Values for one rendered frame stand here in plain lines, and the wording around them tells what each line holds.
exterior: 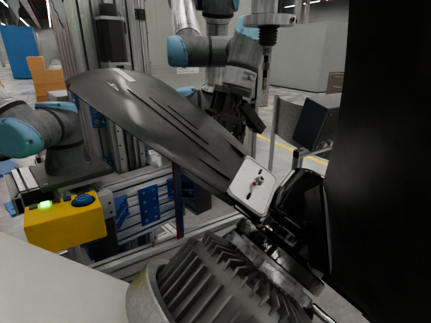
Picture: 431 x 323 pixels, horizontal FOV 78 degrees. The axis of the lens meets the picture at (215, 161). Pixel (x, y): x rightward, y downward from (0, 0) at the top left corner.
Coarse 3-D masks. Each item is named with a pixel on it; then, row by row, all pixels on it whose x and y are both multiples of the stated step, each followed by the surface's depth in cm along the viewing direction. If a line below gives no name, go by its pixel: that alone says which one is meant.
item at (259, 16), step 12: (252, 0) 33; (264, 0) 32; (276, 0) 32; (252, 12) 33; (264, 12) 33; (276, 12) 33; (252, 24) 34; (264, 24) 34; (276, 24) 34; (288, 24) 34
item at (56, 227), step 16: (48, 208) 64; (64, 208) 64; (80, 208) 64; (96, 208) 64; (32, 224) 58; (48, 224) 60; (64, 224) 61; (80, 224) 63; (96, 224) 66; (32, 240) 59; (48, 240) 61; (64, 240) 63; (80, 240) 65
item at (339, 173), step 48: (384, 0) 11; (384, 48) 13; (384, 96) 14; (336, 144) 23; (384, 144) 15; (336, 192) 25; (384, 192) 17; (336, 240) 26; (384, 240) 18; (384, 288) 18
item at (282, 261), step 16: (304, 176) 37; (320, 176) 36; (288, 192) 37; (304, 192) 36; (272, 208) 37; (288, 208) 35; (304, 208) 35; (240, 224) 38; (272, 224) 37; (288, 224) 35; (256, 240) 34; (272, 240) 33; (288, 240) 35; (304, 240) 35; (272, 256) 32; (288, 256) 32; (304, 256) 35; (288, 272) 32; (304, 272) 32; (320, 288) 33
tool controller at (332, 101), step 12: (312, 96) 104; (324, 96) 106; (336, 96) 108; (312, 108) 101; (324, 108) 97; (336, 108) 98; (300, 120) 107; (312, 120) 102; (324, 120) 99; (336, 120) 102; (300, 132) 109; (312, 132) 103; (324, 132) 102; (300, 144) 110; (312, 144) 105; (324, 144) 104
